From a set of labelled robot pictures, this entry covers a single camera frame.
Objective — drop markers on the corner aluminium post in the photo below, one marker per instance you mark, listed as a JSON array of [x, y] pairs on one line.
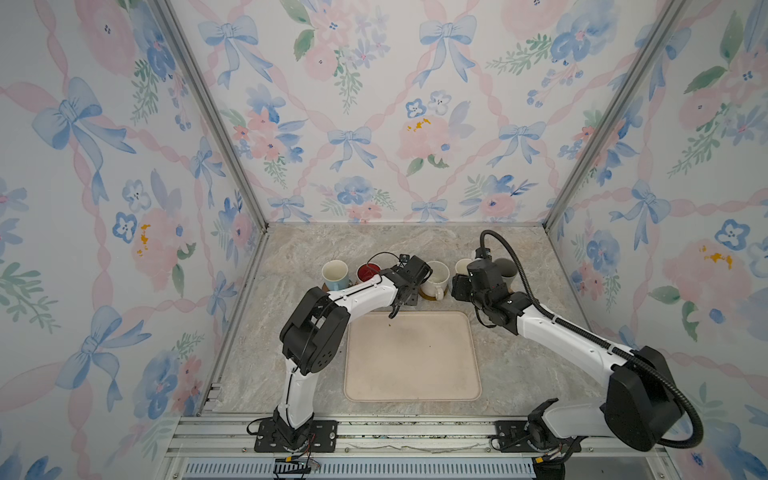
[[172, 29], [640, 67]]

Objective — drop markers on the beige tray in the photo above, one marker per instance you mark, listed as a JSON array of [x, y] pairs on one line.
[[418, 356]]

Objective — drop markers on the white speckled mug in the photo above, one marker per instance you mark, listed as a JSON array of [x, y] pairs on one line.
[[435, 286]]

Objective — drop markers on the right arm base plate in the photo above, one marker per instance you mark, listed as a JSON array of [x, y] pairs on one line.
[[522, 436]]

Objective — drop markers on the red inside mug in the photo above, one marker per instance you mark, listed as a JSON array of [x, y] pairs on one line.
[[367, 271]]

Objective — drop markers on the cream white mug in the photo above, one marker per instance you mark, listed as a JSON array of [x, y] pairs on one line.
[[461, 266]]

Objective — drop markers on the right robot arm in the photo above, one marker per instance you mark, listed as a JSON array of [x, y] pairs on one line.
[[640, 402]]

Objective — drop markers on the blue mug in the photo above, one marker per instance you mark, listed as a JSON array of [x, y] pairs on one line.
[[335, 275]]

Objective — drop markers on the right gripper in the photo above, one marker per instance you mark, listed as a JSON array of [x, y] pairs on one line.
[[459, 283]]

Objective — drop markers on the aluminium rail frame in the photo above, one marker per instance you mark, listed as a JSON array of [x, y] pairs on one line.
[[223, 446]]

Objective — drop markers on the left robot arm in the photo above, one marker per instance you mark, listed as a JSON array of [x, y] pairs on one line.
[[312, 335]]

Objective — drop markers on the right corner aluminium post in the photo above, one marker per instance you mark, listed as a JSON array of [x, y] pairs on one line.
[[640, 67]]

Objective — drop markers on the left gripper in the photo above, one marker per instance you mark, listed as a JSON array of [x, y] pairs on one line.
[[414, 297]]

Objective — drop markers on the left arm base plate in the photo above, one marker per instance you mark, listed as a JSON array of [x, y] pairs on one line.
[[275, 436]]

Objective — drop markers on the grey mug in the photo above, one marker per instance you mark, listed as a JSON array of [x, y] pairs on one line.
[[508, 271]]

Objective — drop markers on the left corner aluminium post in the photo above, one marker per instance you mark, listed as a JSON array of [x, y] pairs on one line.
[[172, 29]]

